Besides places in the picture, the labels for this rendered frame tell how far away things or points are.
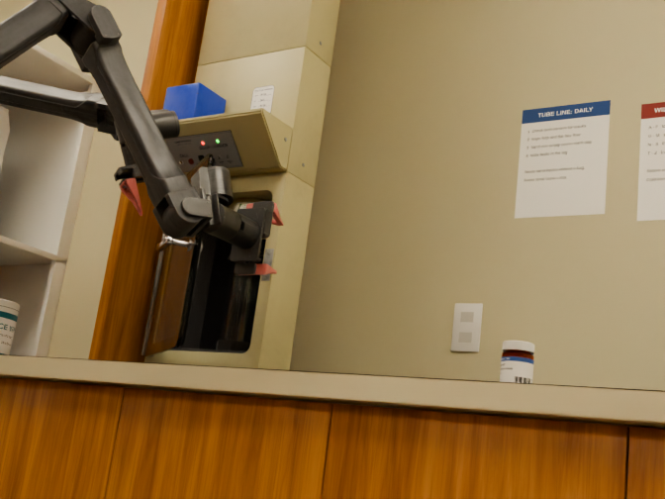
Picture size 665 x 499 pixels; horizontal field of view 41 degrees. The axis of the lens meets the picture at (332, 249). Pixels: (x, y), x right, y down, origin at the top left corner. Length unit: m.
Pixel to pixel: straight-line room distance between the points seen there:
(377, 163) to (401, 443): 1.15
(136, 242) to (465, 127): 0.86
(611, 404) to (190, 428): 0.72
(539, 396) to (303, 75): 1.05
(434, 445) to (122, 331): 0.96
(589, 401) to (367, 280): 1.13
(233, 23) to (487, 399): 1.27
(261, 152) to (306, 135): 0.13
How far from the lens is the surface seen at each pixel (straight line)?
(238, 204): 2.01
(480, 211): 2.16
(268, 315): 1.85
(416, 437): 1.32
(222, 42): 2.21
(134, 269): 2.08
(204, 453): 1.53
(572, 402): 1.21
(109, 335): 2.03
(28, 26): 1.63
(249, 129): 1.91
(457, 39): 2.39
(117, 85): 1.62
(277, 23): 2.12
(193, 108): 2.01
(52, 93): 2.00
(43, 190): 3.19
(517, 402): 1.23
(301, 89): 2.00
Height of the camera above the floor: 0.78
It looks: 14 degrees up
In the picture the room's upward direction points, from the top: 7 degrees clockwise
